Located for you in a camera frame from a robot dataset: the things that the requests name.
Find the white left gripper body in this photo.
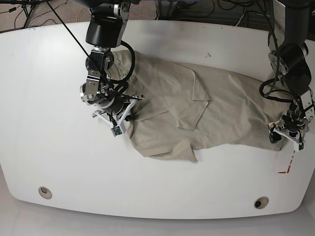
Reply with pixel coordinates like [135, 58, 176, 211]
[268, 120, 307, 152]

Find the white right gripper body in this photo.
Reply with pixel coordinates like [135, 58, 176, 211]
[92, 97, 145, 137]

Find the beige t-shirt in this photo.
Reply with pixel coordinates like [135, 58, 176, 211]
[108, 50, 295, 164]

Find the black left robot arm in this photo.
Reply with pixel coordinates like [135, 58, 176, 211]
[259, 0, 315, 151]

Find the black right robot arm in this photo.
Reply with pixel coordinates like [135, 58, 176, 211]
[79, 0, 142, 136]

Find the red tape marking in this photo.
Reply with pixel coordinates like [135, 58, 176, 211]
[278, 151, 296, 174]

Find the right table grommet hole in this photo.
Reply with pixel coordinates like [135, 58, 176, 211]
[254, 197, 269, 209]

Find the table grommet hole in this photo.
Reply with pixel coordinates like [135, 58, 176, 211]
[254, 197, 269, 209]
[38, 187, 53, 200]

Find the left table grommet hole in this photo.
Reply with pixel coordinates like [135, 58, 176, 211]
[38, 187, 53, 200]

